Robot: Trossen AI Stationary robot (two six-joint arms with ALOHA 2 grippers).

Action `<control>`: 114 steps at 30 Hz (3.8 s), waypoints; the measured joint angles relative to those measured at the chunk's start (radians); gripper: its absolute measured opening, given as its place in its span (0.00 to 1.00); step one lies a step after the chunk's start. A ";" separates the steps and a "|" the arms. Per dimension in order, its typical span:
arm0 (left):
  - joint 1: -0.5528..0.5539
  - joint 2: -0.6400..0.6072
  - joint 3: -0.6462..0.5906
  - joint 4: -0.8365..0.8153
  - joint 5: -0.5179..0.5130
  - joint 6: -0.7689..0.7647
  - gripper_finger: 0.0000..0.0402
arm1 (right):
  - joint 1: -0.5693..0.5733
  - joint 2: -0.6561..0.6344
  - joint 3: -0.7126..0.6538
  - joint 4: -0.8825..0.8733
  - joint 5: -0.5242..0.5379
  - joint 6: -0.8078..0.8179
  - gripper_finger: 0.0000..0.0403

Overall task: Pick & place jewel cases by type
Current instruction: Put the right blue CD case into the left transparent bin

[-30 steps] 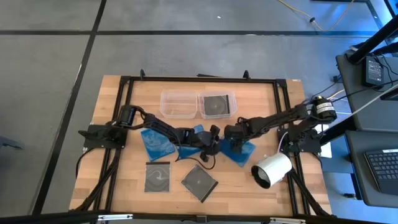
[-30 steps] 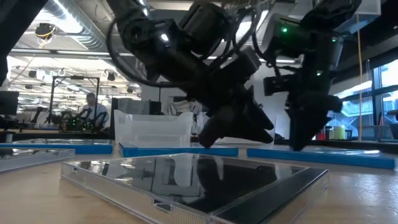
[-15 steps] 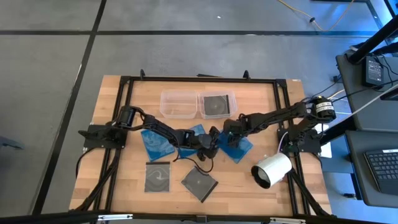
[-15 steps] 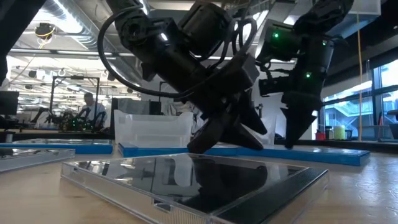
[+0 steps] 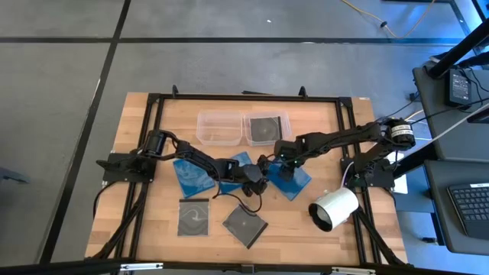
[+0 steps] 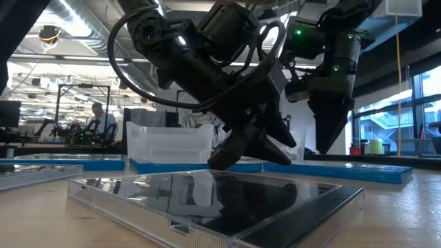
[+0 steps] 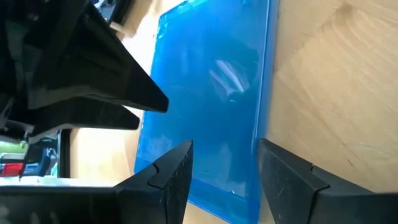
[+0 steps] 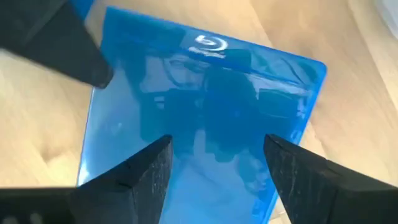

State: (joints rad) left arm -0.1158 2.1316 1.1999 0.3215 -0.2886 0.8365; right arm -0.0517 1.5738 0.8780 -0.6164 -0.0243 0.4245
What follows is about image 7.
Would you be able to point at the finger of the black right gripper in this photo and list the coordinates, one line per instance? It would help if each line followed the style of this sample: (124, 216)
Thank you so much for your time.
(87, 116)
(93, 68)

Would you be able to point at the black aluminium table frame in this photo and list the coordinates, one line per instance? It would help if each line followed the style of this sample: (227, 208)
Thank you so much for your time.
(64, 155)

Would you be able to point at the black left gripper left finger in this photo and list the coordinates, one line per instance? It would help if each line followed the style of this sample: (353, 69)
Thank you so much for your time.
(168, 193)

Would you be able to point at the blue jewel case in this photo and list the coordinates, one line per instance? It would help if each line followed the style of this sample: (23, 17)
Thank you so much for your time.
(211, 109)

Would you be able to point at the red container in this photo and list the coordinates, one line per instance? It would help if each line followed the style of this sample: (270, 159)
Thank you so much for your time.
(12, 169)

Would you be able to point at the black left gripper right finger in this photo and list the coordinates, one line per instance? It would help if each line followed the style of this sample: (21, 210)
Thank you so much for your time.
(295, 193)

